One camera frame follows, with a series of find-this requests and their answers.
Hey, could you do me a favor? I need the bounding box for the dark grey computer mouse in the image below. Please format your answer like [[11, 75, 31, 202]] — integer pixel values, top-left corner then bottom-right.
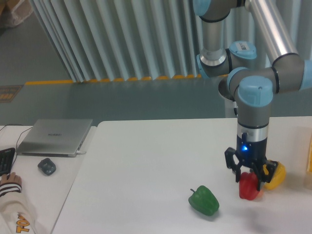
[[38, 158, 57, 176]]

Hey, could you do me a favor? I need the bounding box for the white striped sleeve forearm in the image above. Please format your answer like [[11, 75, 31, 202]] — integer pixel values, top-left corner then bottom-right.
[[0, 182, 39, 234]]

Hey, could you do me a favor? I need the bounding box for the brown egg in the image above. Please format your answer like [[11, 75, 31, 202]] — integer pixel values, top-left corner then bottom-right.
[[257, 190, 264, 198]]

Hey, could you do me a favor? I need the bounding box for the yellow basket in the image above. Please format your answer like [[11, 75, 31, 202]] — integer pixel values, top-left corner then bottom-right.
[[306, 139, 312, 174]]

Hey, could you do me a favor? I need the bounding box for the cardboard box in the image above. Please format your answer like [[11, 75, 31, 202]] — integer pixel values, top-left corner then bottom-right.
[[0, 0, 33, 29]]

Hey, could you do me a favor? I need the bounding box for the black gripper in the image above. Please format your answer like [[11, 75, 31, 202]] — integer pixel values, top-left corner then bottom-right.
[[224, 136, 278, 191]]

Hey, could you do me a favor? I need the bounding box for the red bell pepper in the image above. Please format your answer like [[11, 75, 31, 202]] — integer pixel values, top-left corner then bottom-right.
[[239, 172, 260, 200]]

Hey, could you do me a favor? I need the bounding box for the black laptop cable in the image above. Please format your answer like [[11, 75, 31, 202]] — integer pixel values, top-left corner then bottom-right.
[[0, 123, 34, 174]]

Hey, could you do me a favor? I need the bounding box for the green bell pepper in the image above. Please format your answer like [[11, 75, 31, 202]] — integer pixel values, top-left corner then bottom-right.
[[188, 185, 220, 216]]

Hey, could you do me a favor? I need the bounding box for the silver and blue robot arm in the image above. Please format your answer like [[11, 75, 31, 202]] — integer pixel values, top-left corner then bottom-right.
[[193, 0, 312, 190]]

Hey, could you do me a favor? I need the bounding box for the silver laptop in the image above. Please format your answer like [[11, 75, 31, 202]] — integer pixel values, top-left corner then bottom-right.
[[17, 119, 93, 157]]

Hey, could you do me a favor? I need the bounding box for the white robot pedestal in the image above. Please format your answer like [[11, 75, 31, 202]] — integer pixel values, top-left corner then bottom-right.
[[218, 77, 237, 118]]

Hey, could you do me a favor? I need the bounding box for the yellow bell pepper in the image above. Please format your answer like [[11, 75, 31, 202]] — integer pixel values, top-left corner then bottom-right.
[[264, 161, 287, 190]]

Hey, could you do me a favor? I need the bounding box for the black keyboard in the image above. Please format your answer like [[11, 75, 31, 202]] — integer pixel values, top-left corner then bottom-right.
[[0, 148, 16, 176]]

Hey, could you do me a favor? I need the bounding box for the person's hand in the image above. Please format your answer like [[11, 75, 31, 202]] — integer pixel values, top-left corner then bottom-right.
[[0, 172, 22, 192]]

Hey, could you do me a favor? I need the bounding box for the white folding partition screen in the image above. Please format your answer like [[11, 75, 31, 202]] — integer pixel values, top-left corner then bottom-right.
[[30, 0, 312, 92]]

